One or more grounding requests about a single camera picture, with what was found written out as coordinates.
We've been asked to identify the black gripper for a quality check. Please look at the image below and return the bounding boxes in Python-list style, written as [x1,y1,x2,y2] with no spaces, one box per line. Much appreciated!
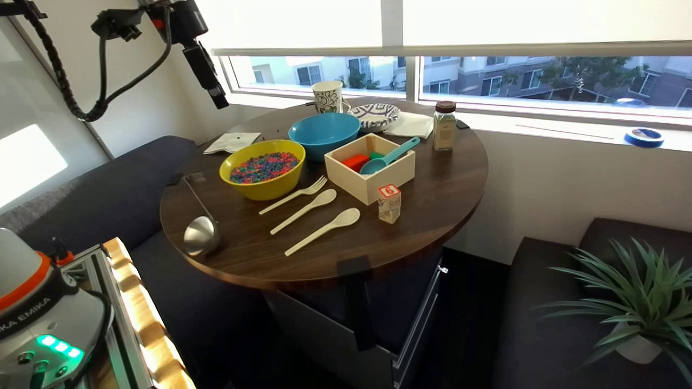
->
[169,0,232,111]

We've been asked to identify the yellow bowl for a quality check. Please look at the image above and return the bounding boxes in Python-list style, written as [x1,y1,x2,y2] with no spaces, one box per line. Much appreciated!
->
[215,137,308,203]

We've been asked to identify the blue bowl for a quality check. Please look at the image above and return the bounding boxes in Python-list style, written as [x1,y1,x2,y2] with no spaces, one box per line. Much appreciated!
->
[286,111,363,164]

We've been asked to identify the flat white paper napkin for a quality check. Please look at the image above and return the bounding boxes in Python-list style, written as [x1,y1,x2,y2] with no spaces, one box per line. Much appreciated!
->
[200,127,264,158]

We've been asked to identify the white roller blind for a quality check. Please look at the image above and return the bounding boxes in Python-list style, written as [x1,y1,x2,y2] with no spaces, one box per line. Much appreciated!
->
[400,0,692,52]
[196,0,385,55]

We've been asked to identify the colourful cereal heap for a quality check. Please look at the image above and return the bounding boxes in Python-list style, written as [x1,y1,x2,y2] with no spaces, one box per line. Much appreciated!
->
[226,150,300,186]

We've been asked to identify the patterned paper cup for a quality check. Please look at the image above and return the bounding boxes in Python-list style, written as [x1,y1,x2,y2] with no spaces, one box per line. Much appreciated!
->
[310,80,346,114]

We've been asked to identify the cream plastic fork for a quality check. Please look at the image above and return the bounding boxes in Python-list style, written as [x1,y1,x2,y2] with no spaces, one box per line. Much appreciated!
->
[258,173,331,219]

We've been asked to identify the dark blue sofa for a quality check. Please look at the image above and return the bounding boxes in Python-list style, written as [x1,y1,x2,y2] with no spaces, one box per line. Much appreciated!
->
[13,137,276,389]

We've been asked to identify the metal ladle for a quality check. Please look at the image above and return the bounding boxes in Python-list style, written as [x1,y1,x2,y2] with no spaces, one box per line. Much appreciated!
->
[179,173,224,260]

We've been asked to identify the small cream plastic spoon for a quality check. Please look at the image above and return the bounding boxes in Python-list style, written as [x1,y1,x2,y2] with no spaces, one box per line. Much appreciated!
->
[267,189,340,238]

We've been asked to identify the black white patterned plate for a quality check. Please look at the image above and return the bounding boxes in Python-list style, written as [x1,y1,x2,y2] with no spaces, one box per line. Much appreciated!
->
[348,102,402,135]

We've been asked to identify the red plastic cup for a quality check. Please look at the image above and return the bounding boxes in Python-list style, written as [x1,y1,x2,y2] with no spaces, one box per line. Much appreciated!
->
[340,152,371,173]

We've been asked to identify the teal plastic scoop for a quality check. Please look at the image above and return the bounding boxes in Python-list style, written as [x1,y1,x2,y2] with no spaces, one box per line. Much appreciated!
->
[357,137,422,178]

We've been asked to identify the large cream plastic spoon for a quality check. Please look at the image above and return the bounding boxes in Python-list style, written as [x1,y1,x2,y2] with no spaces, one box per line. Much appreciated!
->
[282,205,363,260]

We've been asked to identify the wooden box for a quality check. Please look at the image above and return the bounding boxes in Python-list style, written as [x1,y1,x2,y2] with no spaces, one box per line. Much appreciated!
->
[322,130,419,207]

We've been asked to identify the folded white napkin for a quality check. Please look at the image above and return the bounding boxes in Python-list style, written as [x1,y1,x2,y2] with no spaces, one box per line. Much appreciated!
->
[380,111,437,141]

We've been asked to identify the small toy milk carton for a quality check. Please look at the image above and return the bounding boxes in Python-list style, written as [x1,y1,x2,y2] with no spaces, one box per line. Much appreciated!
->
[376,183,405,225]

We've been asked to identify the glass jar with dark lid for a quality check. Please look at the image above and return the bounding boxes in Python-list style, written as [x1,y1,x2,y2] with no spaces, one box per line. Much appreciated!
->
[433,100,461,154]

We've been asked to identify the dark armchair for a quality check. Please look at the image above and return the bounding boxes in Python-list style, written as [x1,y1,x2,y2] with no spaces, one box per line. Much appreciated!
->
[494,217,692,389]

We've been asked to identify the blue dish on windowsill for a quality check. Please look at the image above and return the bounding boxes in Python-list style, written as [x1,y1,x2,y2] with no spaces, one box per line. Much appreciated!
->
[622,126,666,150]

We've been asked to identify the green spiky plant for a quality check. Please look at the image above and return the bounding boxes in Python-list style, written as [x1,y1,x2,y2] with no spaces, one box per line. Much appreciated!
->
[536,236,692,384]

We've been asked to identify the white plant pot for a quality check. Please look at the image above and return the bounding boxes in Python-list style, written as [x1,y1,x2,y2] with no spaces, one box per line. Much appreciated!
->
[612,331,666,366]

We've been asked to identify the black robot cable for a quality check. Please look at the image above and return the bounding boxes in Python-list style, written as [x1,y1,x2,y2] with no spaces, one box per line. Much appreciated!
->
[0,0,175,126]

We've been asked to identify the yellow wooden block rail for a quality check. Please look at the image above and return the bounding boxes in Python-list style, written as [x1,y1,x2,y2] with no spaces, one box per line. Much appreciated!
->
[60,236,198,389]

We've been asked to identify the black table clamp strap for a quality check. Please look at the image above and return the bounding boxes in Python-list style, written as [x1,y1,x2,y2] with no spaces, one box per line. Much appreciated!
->
[335,253,380,353]

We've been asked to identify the grey table pedestal cabinet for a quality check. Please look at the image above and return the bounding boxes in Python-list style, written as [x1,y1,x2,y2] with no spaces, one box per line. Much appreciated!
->
[261,247,450,389]

